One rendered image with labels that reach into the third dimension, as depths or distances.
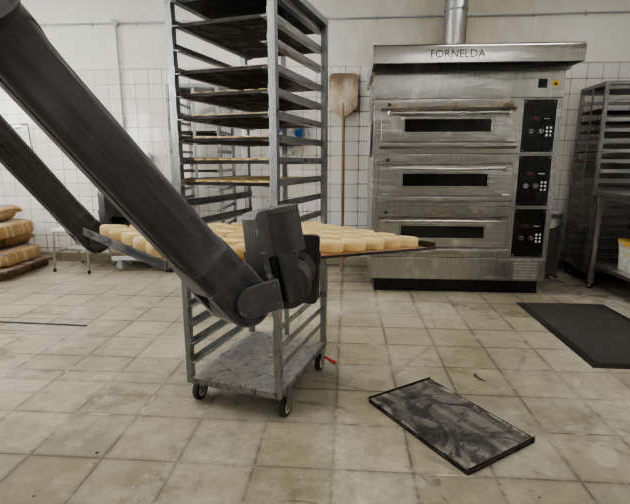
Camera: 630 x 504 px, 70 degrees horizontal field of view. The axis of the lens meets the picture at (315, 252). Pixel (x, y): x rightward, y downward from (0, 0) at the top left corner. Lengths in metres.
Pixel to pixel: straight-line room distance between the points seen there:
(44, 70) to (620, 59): 5.44
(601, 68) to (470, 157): 1.99
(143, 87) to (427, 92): 3.02
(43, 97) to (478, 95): 3.75
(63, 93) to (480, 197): 3.68
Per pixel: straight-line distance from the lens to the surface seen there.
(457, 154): 3.98
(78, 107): 0.48
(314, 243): 0.64
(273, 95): 1.80
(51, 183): 1.02
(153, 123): 5.34
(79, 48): 5.79
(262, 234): 0.53
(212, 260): 0.49
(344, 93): 4.89
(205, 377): 2.23
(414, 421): 2.15
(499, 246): 4.12
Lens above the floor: 1.14
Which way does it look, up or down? 11 degrees down
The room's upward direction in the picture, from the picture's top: straight up
